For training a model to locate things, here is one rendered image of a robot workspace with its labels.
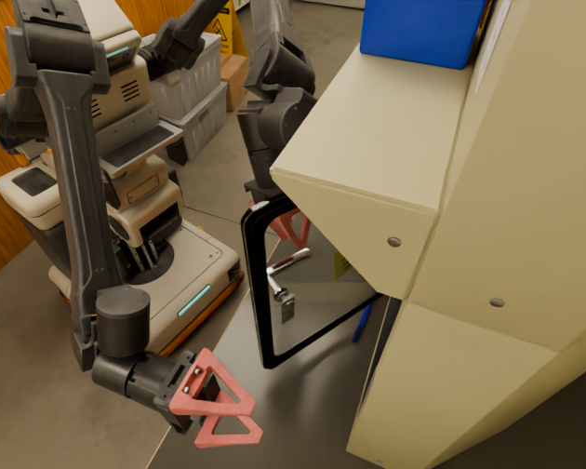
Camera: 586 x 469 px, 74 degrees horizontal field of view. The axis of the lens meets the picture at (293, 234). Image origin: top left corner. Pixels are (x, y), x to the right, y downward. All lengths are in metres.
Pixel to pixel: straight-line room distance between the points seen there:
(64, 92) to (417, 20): 0.42
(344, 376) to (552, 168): 0.63
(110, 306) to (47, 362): 1.66
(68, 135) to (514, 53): 0.50
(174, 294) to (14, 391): 0.80
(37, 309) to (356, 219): 2.14
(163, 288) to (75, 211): 1.24
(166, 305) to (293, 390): 1.03
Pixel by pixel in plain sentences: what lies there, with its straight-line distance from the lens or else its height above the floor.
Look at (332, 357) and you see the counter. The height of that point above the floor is 0.94.
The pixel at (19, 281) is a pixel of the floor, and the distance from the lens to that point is 2.50.
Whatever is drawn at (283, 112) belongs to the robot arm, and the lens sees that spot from 0.45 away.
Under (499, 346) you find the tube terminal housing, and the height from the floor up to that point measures 1.39.
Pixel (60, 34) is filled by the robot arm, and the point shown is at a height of 1.48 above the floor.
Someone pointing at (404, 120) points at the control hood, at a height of 1.51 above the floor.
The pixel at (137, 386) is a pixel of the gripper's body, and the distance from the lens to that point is 0.50.
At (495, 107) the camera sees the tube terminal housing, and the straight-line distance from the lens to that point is 0.21.
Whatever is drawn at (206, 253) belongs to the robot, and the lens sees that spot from 1.84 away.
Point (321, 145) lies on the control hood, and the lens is 0.28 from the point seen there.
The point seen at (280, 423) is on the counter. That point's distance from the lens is 0.76.
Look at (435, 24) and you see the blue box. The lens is 0.40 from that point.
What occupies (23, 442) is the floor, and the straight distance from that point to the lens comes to 2.02.
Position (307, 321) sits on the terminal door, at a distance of 0.68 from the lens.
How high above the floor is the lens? 1.67
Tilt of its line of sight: 48 degrees down
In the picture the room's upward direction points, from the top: straight up
